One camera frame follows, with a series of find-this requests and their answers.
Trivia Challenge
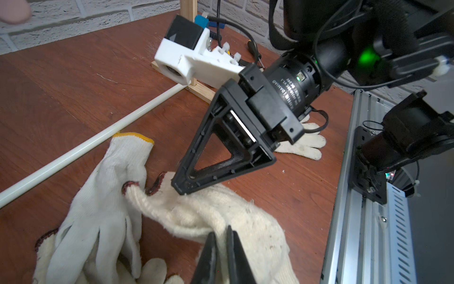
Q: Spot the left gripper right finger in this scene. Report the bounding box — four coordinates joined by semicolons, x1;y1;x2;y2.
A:
227;226;256;284

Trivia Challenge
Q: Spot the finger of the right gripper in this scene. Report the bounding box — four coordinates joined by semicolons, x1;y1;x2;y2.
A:
171;85;277;195

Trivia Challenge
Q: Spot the cream glove dark cuff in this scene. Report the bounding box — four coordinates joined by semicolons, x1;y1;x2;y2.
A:
32;172;300;284

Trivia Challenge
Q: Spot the black yellow screwdriver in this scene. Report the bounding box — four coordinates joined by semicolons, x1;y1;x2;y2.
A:
247;40;264;69

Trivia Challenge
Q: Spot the white glove yellow cuff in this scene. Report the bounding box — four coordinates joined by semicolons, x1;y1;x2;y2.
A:
32;133;154;284

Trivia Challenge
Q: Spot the aluminium rail base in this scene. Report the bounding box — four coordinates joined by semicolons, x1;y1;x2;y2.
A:
319;88;454;284

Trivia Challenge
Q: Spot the wooden drying rack frame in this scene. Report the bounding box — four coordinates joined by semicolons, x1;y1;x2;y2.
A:
1;2;208;220

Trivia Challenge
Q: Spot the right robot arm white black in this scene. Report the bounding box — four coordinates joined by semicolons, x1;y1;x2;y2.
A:
171;1;430;195

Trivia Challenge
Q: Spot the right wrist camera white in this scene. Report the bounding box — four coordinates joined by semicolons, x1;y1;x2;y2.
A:
154;15;243;88

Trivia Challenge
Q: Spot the cream glove behind right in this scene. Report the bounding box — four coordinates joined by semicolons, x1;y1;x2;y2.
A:
275;132;326;160

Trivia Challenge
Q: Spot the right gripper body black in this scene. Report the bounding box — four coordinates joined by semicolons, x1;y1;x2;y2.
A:
219;64;305;167

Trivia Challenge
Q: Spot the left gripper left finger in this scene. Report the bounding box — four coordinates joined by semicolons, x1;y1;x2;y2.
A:
190;232;218;284

